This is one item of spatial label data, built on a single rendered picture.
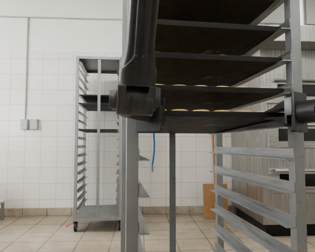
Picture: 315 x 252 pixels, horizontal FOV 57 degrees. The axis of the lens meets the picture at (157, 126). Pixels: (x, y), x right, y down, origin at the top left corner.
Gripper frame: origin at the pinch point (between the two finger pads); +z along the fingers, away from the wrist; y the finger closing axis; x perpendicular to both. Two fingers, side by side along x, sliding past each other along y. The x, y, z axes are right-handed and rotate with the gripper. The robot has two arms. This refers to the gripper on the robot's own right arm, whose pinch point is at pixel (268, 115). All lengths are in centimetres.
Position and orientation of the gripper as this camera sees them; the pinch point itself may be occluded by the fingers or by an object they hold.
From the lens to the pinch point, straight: 86.8
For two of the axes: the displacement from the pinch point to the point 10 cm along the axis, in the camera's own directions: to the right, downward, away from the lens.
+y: 0.0, 10.0, -0.7
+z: -6.1, 0.6, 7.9
